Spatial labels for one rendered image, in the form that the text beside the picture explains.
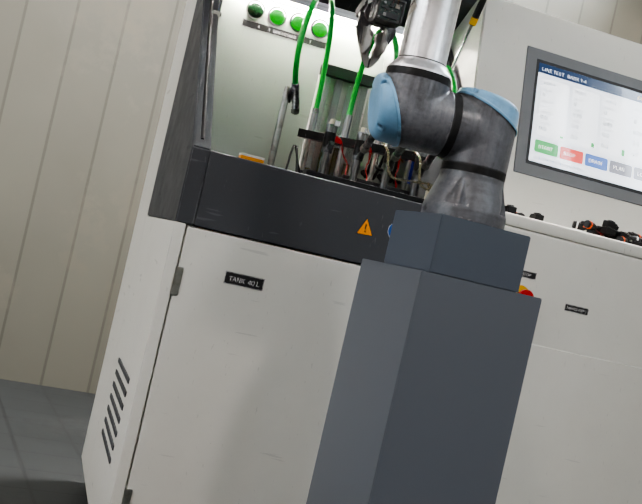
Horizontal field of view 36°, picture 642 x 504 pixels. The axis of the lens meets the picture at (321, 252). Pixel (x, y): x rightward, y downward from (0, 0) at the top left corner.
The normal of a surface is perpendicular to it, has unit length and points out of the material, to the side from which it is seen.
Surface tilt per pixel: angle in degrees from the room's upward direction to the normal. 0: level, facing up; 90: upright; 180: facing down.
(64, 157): 90
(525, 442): 90
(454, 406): 90
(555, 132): 76
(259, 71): 90
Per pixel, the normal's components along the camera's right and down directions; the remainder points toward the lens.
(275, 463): 0.26, 0.05
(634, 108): 0.31, -0.18
